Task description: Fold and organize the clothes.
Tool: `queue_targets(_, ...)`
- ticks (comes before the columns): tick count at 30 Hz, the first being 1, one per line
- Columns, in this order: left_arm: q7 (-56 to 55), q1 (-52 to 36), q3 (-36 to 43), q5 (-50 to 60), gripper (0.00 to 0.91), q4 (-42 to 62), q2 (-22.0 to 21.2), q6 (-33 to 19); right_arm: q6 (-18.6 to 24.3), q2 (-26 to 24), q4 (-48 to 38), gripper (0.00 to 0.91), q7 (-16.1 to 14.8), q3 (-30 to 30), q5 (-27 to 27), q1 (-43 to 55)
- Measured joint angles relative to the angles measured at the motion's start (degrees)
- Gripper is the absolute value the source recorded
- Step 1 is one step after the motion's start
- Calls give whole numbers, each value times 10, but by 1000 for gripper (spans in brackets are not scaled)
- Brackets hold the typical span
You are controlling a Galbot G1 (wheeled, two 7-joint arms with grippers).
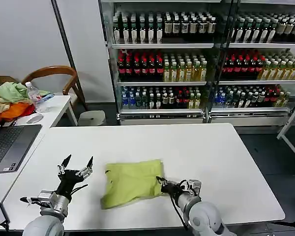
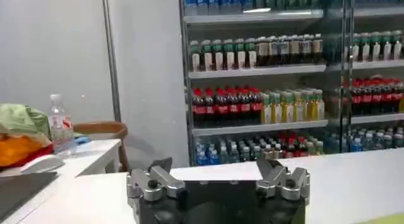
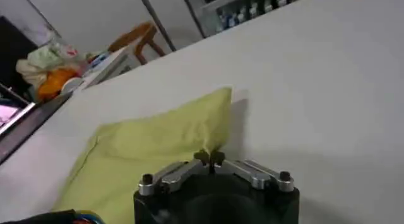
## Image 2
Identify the white side table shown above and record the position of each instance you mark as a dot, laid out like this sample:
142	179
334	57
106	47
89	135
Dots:
91	156

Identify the clear plastic water bottle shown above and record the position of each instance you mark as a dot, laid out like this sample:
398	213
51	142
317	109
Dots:
61	127

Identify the red cloth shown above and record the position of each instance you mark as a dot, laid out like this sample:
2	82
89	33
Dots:
42	152

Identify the vertical metal pole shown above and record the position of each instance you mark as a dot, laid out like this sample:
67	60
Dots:
112	70

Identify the green cloth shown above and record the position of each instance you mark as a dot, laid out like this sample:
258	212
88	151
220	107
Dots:
22	118

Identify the yellow shirt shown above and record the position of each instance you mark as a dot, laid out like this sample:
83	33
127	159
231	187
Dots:
385	219

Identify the wooden chair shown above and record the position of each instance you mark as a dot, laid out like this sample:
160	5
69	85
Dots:
107	129

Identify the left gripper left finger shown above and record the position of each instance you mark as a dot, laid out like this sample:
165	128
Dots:
158	182

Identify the blue cloth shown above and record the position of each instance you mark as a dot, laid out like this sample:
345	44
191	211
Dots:
82	139

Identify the glass-door shelf of drink bottles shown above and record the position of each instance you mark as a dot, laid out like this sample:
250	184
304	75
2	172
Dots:
268	86

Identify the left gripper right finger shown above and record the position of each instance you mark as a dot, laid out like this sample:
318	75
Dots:
281	181

